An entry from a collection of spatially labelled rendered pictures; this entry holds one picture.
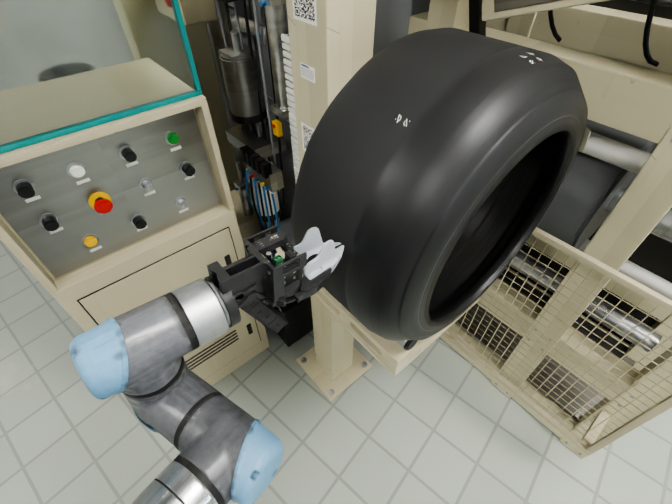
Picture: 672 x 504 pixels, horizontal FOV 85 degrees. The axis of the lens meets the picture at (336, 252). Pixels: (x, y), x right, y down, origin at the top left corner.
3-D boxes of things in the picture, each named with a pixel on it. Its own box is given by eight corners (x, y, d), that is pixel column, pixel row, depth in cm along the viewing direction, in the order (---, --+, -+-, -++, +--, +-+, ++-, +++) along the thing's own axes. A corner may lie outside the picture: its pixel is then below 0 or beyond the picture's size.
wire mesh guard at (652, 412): (394, 294, 171) (418, 166, 121) (396, 292, 172) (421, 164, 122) (588, 456, 124) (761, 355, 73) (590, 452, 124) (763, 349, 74)
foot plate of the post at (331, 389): (295, 360, 180) (295, 358, 179) (336, 330, 192) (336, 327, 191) (330, 402, 166) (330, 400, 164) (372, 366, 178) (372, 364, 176)
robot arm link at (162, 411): (184, 465, 46) (161, 427, 39) (128, 415, 50) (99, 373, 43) (230, 414, 51) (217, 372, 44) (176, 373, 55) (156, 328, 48)
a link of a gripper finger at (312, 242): (345, 222, 55) (294, 246, 50) (341, 251, 59) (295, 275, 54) (331, 211, 56) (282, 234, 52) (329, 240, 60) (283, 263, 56)
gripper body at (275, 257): (312, 252, 47) (227, 295, 41) (310, 295, 53) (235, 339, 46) (279, 221, 51) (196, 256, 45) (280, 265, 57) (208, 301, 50)
